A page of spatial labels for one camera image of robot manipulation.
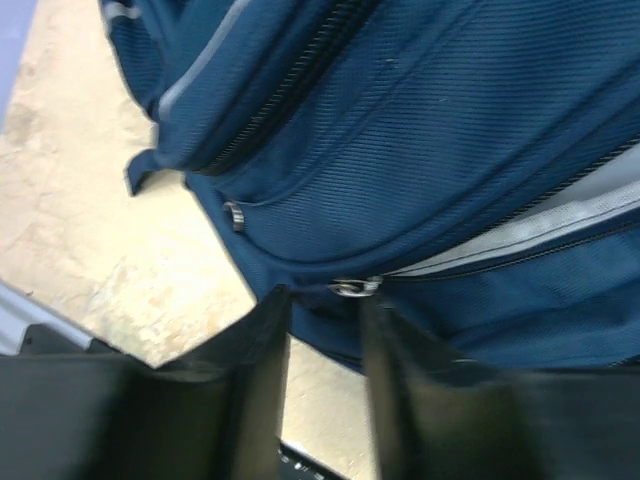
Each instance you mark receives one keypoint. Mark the navy blue student backpack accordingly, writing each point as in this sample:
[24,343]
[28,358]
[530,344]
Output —
[475,163]

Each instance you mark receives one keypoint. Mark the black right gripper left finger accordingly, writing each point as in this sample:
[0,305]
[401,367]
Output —
[74,408]

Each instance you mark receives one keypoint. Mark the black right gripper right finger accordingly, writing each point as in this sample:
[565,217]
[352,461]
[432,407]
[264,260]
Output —
[438,415]

